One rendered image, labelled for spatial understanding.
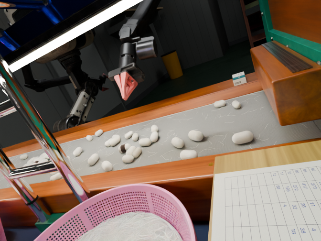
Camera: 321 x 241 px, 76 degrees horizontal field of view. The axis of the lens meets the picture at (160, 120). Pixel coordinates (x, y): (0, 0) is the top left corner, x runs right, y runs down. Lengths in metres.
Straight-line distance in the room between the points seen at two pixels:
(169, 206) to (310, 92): 0.24
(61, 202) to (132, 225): 0.21
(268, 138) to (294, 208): 0.19
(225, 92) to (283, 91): 0.34
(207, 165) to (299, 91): 0.16
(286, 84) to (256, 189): 0.14
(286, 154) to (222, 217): 0.12
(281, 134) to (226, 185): 0.18
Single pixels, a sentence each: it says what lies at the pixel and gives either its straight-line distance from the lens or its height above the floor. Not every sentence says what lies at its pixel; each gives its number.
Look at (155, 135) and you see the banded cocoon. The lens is 0.53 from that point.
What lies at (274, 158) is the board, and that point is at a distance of 0.30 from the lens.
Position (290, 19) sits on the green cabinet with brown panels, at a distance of 0.50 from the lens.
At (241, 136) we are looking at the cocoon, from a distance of 0.40.
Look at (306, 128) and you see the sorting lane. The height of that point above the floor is 0.74.
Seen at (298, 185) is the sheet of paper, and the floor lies 0.78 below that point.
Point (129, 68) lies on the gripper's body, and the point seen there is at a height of 0.93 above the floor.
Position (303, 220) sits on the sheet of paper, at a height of 0.78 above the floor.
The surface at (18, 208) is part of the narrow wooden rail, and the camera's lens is 0.65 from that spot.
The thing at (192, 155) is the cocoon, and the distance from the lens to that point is 0.39.
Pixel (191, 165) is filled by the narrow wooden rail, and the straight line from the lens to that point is 0.35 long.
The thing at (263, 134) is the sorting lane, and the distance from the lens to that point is 0.42.
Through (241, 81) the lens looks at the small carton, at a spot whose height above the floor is 0.77.
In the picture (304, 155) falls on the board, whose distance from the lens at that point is 0.30.
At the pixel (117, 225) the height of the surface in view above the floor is 0.73.
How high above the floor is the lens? 0.96
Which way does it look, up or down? 19 degrees down
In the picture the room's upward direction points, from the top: 23 degrees counter-clockwise
